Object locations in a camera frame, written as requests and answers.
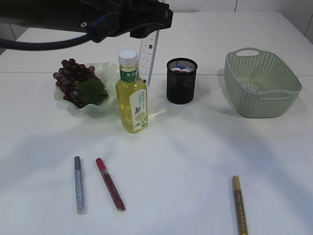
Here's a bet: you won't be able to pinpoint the silver glitter pen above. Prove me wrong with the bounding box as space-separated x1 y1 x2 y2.
74 156 86 215

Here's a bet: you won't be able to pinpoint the green plastic woven basket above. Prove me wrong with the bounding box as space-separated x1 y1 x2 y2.
224 47 302 118

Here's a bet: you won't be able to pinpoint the artificial purple grape bunch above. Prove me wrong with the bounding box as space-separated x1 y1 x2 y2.
53 58 109 109

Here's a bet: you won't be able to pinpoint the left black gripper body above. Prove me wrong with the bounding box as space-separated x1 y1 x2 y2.
80 0 174 44

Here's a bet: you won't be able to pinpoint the pink scissors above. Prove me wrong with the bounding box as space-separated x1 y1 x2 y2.
171 68 193 73

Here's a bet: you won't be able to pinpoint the clear plastic sheet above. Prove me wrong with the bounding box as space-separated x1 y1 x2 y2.
242 83 263 94

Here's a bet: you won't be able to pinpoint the clear plastic ruler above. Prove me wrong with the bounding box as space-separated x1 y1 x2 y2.
138 30 159 86

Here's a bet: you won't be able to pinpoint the yellow tea drink bottle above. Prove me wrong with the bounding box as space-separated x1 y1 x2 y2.
115 49 148 133

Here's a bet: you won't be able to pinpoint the blue scissors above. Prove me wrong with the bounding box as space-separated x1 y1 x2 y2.
176 65 186 69

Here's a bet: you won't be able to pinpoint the black mesh pen holder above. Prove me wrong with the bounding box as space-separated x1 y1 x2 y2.
166 58 198 105

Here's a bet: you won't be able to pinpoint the gold marker pen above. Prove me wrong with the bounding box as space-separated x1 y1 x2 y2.
232 175 248 235

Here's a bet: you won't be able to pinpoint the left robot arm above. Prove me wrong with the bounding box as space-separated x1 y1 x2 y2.
0 0 174 43

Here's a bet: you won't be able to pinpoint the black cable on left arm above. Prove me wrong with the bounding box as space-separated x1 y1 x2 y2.
0 12 108 51

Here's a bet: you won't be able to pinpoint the green scalloped plastic plate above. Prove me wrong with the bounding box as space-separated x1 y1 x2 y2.
54 62 120 116

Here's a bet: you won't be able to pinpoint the red glitter pen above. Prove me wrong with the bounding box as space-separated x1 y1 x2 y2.
95 158 126 212

